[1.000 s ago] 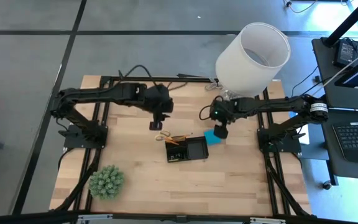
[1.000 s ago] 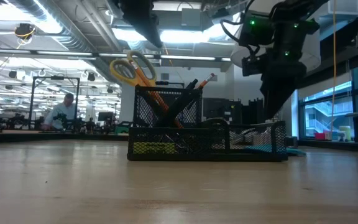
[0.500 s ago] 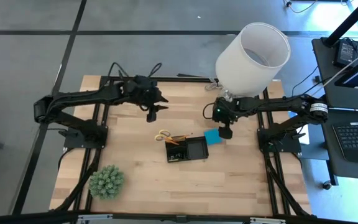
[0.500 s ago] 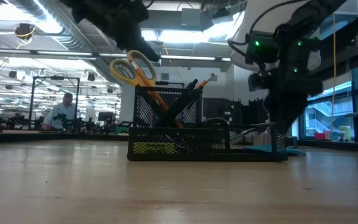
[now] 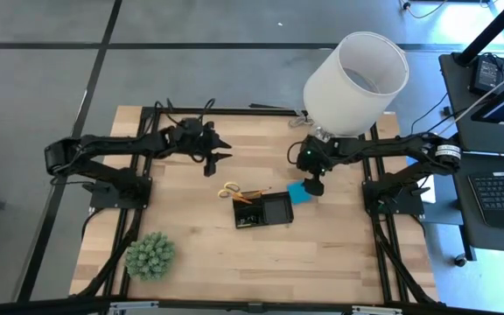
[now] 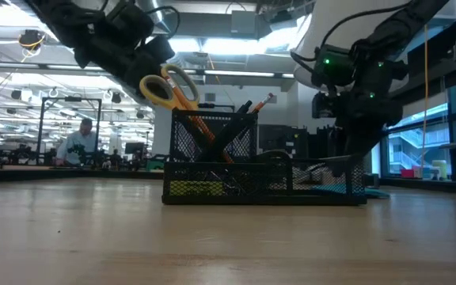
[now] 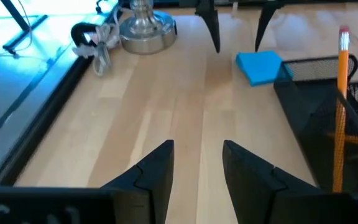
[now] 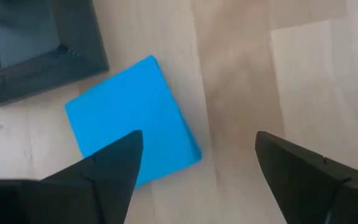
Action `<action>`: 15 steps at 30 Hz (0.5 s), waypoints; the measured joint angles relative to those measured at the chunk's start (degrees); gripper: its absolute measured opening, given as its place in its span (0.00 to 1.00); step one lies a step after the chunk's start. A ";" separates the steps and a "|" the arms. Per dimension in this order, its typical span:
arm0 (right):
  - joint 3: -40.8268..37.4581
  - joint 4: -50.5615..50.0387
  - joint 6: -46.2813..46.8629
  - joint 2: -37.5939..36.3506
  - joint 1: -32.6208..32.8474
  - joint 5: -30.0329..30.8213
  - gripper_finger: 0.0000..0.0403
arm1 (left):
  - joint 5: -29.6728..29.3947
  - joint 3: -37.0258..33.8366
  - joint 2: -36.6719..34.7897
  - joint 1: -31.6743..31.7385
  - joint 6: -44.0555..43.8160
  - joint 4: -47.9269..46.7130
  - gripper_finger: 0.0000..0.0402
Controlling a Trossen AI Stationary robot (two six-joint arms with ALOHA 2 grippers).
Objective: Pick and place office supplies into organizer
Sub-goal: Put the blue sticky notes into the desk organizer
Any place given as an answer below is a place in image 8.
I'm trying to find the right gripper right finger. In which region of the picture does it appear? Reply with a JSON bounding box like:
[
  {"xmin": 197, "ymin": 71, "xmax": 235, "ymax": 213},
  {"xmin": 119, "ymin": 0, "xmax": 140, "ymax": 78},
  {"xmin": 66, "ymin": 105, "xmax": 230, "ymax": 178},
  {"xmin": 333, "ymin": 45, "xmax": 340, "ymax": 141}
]
[{"xmin": 255, "ymin": 131, "xmax": 358, "ymax": 224}]

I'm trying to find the black mesh desk organizer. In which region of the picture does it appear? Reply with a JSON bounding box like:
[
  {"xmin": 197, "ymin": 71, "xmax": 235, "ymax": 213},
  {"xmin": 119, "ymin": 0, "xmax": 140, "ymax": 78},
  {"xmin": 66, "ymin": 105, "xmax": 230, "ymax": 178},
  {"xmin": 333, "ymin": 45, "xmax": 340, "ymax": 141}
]
[{"xmin": 0, "ymin": 0, "xmax": 110, "ymax": 108}]

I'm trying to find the blue sticky note pad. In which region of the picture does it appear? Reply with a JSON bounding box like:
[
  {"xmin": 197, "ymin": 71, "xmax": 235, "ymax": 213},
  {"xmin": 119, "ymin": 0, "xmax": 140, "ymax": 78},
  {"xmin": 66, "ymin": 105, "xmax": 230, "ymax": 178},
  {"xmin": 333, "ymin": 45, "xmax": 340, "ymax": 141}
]
[{"xmin": 64, "ymin": 55, "xmax": 203, "ymax": 189}]

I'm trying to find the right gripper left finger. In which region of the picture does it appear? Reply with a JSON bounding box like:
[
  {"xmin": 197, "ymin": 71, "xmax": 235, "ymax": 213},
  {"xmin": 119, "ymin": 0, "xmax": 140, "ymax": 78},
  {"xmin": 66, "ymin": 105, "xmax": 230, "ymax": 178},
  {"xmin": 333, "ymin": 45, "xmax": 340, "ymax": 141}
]
[{"xmin": 0, "ymin": 130, "xmax": 144, "ymax": 224}]

